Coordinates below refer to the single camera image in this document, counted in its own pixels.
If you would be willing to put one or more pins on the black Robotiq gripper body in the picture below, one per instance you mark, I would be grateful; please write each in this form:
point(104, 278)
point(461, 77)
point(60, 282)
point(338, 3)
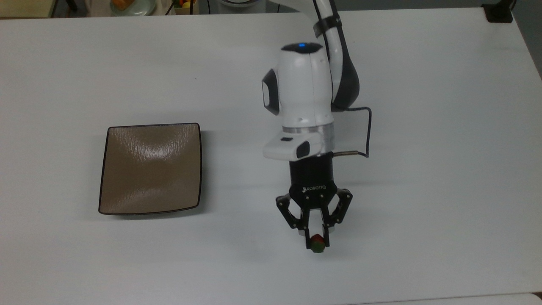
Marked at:
point(313, 178)

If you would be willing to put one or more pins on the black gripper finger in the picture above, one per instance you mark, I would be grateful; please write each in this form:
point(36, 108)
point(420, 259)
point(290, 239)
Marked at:
point(338, 207)
point(292, 212)

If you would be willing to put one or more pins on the red strawberry with green top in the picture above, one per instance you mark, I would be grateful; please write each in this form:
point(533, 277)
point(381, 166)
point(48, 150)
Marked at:
point(317, 244)

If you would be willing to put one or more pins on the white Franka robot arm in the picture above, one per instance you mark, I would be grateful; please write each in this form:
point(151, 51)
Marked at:
point(305, 84)

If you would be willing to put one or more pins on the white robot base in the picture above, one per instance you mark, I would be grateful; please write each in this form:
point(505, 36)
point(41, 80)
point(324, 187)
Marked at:
point(239, 2)

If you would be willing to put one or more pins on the brown square ceramic plate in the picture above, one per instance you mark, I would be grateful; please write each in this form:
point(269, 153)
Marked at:
point(151, 169)

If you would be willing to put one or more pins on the pale green round plate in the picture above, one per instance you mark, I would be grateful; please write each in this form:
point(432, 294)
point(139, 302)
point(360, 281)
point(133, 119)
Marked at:
point(144, 8)

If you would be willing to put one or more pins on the box of mixed fruit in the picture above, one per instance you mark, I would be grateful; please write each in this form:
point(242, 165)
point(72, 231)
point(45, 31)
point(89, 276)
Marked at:
point(184, 6)

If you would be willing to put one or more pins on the black table clamp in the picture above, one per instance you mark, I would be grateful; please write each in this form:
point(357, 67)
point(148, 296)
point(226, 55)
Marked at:
point(498, 12)

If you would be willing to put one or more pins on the orange food piece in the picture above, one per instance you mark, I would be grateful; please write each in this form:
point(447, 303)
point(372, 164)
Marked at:
point(123, 3)

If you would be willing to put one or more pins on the light wooden cabinet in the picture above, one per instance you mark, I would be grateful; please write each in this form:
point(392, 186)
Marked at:
point(25, 7)

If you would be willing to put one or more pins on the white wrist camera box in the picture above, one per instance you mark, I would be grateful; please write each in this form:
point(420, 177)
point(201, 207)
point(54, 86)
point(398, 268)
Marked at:
point(288, 146)

